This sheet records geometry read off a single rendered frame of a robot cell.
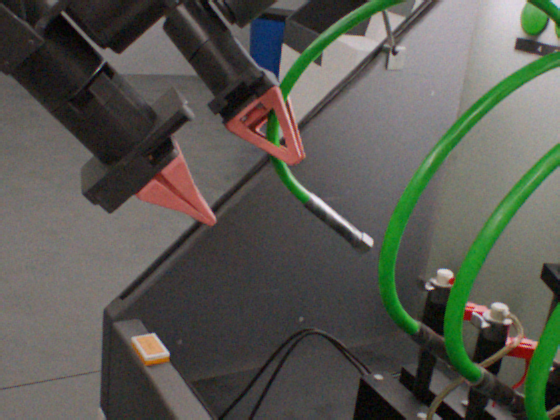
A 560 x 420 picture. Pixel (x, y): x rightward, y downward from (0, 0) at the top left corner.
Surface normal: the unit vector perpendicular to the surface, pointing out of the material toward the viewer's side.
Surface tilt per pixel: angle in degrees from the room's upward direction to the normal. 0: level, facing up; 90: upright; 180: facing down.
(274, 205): 90
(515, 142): 90
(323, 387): 0
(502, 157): 90
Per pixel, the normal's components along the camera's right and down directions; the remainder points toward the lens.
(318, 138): 0.50, 0.36
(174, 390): 0.11, -0.93
